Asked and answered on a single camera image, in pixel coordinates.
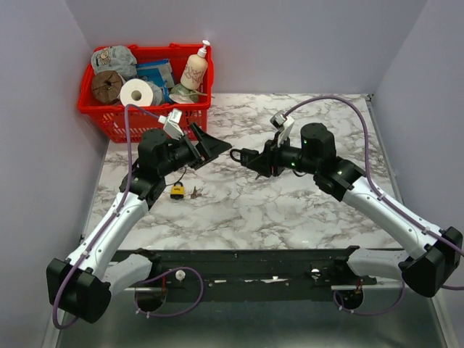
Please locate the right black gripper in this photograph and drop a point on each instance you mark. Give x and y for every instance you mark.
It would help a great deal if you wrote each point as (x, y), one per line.
(263, 164)

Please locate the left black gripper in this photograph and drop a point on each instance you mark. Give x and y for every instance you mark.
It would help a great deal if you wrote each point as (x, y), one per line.
(212, 146)

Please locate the black padlock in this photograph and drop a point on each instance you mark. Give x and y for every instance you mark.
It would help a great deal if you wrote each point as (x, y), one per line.
(243, 156)

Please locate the yellow padlock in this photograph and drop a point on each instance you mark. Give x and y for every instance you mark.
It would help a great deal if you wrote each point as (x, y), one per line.
(177, 191)

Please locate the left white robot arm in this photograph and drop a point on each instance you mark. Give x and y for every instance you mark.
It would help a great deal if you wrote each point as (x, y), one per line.
(85, 282)

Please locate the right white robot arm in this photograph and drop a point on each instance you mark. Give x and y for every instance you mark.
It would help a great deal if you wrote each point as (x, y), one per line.
(430, 253)

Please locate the green white packet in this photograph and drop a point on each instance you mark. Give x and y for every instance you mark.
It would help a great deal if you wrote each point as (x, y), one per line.
(180, 94)

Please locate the cream pump lotion bottle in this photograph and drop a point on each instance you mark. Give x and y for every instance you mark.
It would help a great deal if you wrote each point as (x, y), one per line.
(195, 68)

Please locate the blue plastic package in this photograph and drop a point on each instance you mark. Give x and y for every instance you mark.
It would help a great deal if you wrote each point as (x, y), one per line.
(159, 72)

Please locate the white toilet paper roll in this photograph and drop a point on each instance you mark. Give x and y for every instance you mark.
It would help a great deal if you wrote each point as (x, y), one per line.
(137, 92)

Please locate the brown paper roll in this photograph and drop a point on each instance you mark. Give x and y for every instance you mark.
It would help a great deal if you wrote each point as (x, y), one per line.
(106, 87)

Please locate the grey crumpled printed bag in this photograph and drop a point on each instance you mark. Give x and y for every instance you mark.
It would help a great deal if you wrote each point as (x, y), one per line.
(115, 58)

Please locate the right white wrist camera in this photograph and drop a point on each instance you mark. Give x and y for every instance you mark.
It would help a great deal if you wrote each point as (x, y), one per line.
(283, 125)

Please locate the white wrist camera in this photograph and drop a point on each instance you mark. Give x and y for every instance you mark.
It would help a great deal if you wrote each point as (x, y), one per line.
(283, 125)
(171, 124)

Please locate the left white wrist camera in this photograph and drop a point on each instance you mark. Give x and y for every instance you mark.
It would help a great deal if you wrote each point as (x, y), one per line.
(171, 124)

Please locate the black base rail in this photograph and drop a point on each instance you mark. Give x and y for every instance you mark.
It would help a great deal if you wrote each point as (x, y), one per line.
(257, 275)

